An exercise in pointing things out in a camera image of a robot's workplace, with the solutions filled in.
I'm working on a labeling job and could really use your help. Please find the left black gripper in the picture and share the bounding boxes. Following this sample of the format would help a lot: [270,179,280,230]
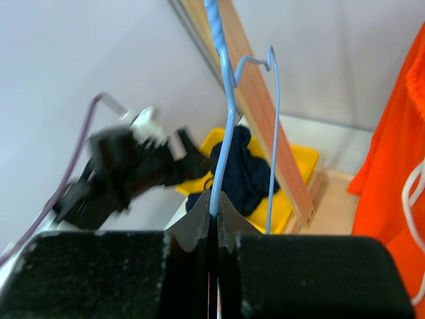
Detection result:
[129,128,216,196]

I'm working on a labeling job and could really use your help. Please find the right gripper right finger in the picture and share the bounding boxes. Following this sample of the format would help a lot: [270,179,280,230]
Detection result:
[217,191,262,318]

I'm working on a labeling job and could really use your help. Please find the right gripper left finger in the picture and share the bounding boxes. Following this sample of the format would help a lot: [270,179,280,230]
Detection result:
[164,191,211,318]

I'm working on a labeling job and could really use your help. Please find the navy blue shorts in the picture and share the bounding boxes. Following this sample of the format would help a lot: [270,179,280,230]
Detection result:
[185,125,271,217]

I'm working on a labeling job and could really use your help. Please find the orange mesh shorts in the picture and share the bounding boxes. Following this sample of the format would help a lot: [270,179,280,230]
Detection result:
[347,29,424,298]

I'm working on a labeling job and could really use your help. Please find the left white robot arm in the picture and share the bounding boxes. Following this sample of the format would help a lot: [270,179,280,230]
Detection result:
[52,127,216,230]

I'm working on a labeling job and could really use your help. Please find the yellow plastic tray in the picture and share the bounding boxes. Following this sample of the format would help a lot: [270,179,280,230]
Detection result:
[176,128,319,234]

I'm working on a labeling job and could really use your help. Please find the wooden clothes rack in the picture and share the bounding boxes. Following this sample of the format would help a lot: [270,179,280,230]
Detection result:
[181,0,329,235]

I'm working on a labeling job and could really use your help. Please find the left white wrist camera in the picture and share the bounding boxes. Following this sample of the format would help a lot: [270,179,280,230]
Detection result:
[120,105,167,146]

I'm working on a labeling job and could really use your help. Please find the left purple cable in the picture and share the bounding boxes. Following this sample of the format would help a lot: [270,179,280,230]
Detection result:
[0,92,129,266]

